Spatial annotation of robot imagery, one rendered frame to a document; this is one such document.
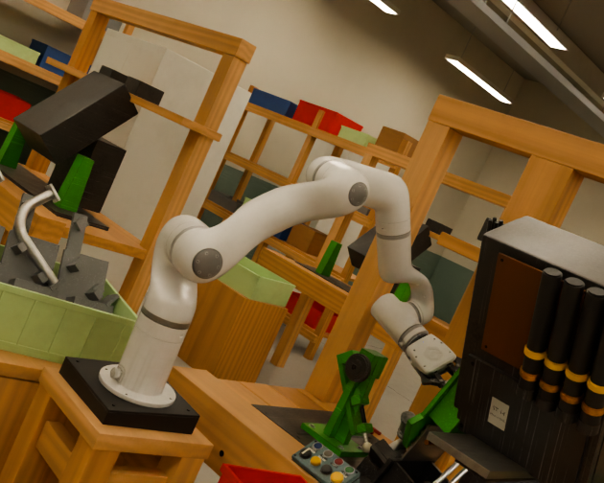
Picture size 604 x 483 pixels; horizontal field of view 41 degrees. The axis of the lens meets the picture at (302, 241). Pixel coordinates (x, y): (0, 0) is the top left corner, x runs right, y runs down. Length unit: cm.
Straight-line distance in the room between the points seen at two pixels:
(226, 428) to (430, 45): 1064
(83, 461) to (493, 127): 151
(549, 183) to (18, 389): 154
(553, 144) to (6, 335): 159
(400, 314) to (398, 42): 983
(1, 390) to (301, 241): 594
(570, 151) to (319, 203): 83
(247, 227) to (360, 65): 962
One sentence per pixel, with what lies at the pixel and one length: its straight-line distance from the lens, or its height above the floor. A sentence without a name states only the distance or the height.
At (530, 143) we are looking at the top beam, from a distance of 245.
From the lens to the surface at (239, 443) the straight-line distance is 205.
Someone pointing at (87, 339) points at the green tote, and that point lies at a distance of 226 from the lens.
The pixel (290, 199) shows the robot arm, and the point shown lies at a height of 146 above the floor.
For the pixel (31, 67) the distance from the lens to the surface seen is 806.
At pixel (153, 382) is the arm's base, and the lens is 191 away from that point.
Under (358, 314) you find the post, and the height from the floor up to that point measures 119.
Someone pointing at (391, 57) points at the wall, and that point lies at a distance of 1180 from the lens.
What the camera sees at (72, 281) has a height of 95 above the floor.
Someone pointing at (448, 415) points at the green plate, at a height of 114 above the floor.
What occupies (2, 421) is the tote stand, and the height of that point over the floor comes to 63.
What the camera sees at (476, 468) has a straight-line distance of 175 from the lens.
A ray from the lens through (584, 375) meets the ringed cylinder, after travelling 168.
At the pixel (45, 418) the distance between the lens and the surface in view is 202.
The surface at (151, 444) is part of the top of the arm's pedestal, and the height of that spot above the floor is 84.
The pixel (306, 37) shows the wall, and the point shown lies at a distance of 1063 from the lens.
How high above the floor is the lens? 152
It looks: 4 degrees down
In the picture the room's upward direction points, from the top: 24 degrees clockwise
